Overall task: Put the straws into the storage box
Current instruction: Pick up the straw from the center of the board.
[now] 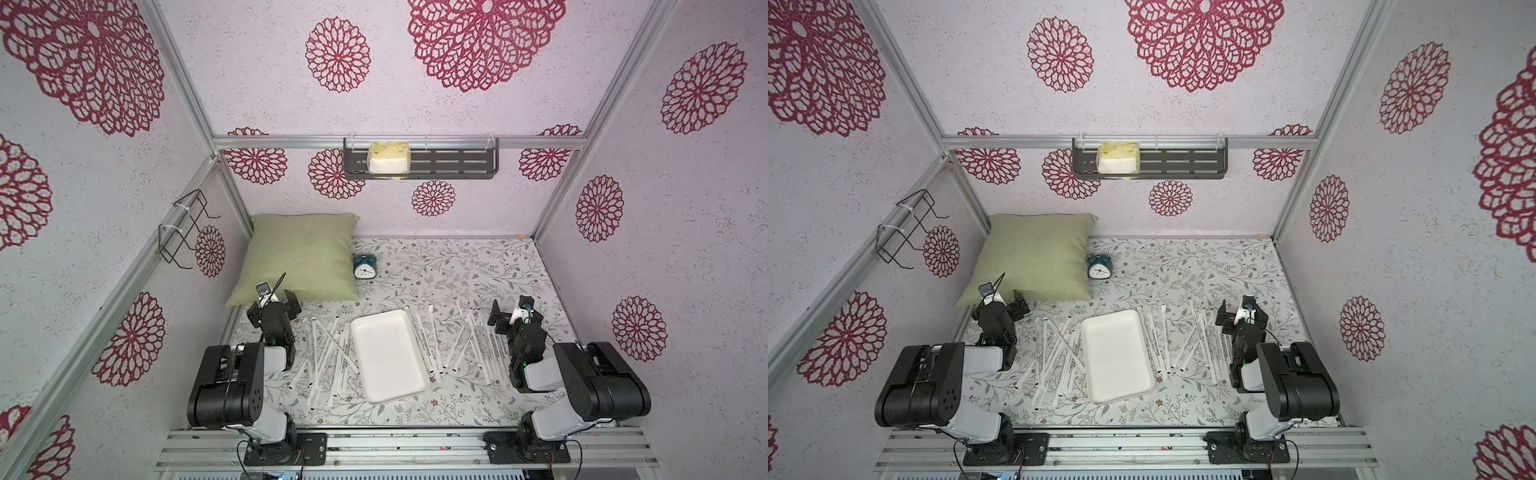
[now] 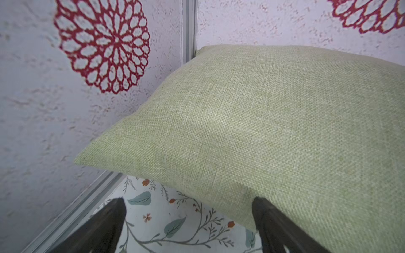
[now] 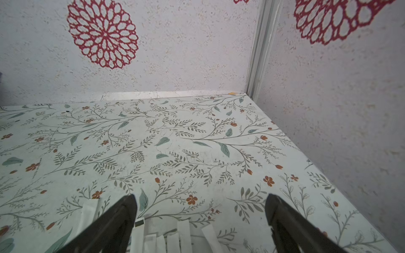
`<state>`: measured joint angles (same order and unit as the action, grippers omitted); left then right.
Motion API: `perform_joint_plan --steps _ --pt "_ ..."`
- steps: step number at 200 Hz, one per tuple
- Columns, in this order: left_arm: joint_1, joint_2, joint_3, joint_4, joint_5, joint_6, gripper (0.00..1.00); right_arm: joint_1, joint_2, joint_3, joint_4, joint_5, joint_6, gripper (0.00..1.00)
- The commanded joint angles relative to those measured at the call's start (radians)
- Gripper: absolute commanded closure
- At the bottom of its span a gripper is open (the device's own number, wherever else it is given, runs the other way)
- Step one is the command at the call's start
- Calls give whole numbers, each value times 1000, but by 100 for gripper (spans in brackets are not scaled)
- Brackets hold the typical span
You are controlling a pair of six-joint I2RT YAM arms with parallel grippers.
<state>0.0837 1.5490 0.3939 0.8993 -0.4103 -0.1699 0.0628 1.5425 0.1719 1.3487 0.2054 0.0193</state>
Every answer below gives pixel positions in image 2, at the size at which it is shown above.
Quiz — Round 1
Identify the green linen pillow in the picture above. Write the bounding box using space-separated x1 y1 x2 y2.
76 45 405 253

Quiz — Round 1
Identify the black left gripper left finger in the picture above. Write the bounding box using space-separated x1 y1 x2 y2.
50 198 127 253

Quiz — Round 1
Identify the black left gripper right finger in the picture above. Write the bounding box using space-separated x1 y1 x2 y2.
252 197 329 253

